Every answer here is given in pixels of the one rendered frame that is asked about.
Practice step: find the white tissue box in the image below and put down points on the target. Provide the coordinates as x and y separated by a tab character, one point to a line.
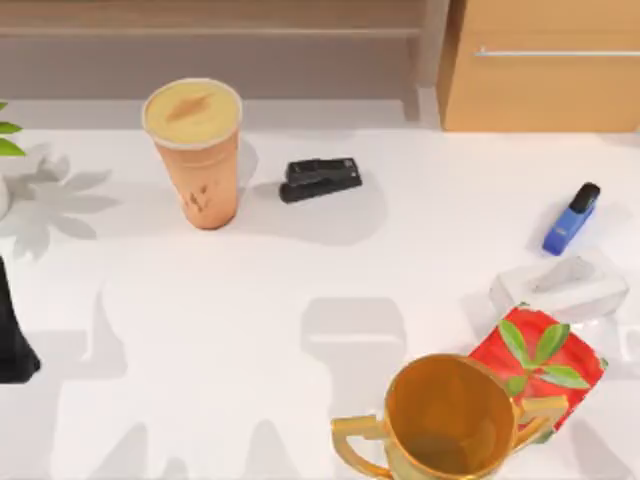
560	287

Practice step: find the red box with green leaves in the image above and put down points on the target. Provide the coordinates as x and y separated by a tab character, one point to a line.
550	360

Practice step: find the wooden cupboard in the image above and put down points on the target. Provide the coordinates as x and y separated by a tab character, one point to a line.
540	90

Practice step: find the wooden open shelf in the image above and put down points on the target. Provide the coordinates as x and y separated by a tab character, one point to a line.
210	50

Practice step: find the black stapler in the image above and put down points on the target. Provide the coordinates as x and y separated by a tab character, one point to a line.
320	177

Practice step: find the blue stapler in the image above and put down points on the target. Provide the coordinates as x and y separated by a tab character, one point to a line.
570	225

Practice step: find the green potted plant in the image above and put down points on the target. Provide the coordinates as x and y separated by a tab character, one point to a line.
6	145

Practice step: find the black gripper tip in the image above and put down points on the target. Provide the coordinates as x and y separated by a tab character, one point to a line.
10	340

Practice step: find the gold trophy cup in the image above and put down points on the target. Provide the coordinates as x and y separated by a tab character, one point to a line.
450	415

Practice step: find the orange drink cup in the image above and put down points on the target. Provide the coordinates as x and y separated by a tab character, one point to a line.
200	165

